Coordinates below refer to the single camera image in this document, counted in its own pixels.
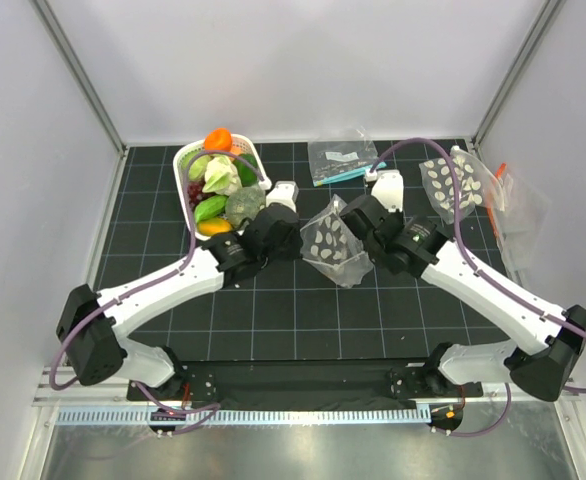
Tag orange zipper clear bag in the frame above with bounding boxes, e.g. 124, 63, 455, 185
487, 163, 551, 273

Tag blue zipper clear bag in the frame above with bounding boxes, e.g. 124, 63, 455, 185
307, 128, 379, 187

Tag green netted melon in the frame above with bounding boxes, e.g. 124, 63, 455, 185
225, 187, 266, 229

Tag dark red grapes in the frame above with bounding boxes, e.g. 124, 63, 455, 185
186, 182, 206, 208

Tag white cauliflower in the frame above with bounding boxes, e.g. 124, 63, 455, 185
203, 155, 242, 196

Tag green bell pepper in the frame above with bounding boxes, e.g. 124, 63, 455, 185
234, 153, 258, 187

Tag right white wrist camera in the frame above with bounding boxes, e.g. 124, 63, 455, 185
364, 169, 404, 213

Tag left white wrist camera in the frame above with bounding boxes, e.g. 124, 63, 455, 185
265, 181, 299, 212

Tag white perforated plastic basket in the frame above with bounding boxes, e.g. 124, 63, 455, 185
173, 134, 272, 240

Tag yellow orange mango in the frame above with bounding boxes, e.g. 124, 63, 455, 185
197, 217, 234, 237

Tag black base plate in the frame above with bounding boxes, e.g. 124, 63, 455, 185
148, 359, 483, 411

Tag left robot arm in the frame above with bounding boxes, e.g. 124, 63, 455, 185
56, 203, 302, 400

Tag green cabbage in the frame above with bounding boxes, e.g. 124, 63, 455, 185
180, 151, 212, 182

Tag green cucumber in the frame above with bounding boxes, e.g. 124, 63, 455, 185
194, 195, 228, 223

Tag orange tangerine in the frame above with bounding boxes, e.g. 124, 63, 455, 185
204, 127, 233, 151

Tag black grid mat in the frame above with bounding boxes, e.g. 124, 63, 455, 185
66, 138, 545, 364

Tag white dotted zip bag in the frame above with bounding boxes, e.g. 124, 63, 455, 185
300, 195, 373, 288

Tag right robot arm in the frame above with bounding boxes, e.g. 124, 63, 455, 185
340, 194, 586, 402

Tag aluminium front rail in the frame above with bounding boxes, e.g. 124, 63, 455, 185
54, 405, 431, 427

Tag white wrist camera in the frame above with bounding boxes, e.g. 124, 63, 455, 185
265, 181, 299, 212
364, 169, 404, 213

